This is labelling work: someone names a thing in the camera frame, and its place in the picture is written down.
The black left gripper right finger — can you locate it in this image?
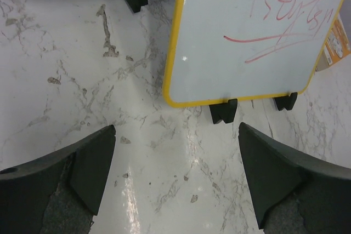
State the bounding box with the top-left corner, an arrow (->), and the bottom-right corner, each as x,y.
239,123 -> 350,233

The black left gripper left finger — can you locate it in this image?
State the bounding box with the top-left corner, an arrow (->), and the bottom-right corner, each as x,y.
1,125 -> 116,233

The black whiteboard stand foot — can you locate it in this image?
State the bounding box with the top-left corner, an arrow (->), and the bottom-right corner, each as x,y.
209,99 -> 238,124

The yellow framed whiteboard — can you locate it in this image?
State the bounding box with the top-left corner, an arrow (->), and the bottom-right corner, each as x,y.
162,0 -> 344,107

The orange card box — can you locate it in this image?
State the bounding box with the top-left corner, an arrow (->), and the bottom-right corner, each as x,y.
315,14 -> 350,72

